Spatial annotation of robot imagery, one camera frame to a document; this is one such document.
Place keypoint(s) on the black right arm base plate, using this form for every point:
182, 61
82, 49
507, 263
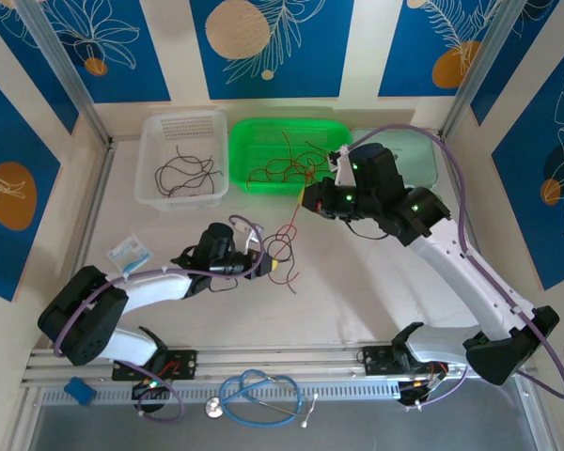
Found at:
376, 359

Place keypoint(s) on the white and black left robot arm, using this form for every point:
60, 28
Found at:
84, 315

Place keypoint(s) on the grey metal panel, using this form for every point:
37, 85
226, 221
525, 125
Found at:
169, 437

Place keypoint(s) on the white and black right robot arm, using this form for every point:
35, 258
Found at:
470, 277

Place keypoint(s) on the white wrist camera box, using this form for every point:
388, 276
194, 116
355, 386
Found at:
343, 164
254, 235

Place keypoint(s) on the pale green lidded box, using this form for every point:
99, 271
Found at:
418, 160

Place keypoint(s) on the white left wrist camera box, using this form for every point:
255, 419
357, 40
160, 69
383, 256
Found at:
254, 235

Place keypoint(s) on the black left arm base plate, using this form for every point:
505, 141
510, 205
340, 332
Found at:
183, 364

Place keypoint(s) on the blue stethoscope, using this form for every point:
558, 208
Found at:
282, 411

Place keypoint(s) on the aluminium side rail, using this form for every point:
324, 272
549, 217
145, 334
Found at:
87, 225

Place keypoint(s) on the aluminium corner post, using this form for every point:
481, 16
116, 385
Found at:
484, 66
61, 66

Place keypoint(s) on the blue foam block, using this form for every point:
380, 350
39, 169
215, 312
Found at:
79, 391

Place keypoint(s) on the green plastic basket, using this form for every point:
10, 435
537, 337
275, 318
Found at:
263, 136

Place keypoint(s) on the white and blue sachet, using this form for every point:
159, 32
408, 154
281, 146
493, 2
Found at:
129, 256

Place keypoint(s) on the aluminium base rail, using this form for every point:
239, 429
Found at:
272, 362

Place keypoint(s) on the black electronics module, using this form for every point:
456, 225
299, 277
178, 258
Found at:
151, 391
420, 393

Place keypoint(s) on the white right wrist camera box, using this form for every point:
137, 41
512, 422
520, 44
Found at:
343, 164

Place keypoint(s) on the white plastic basket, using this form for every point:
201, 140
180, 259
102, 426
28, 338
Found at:
178, 127

